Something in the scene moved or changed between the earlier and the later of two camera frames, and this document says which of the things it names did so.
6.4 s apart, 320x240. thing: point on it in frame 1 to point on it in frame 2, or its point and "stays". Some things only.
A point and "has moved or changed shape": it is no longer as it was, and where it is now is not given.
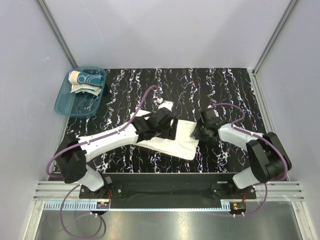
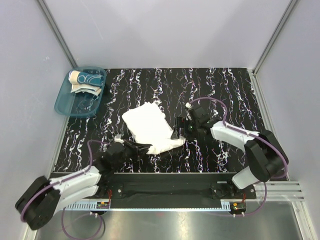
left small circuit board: [103, 205] stays
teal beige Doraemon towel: [85, 82] stays
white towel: [185, 145] has moved or changed shape
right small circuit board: [239, 206] stays
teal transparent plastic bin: [78, 104] stays
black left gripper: [170, 133] to [141, 149]
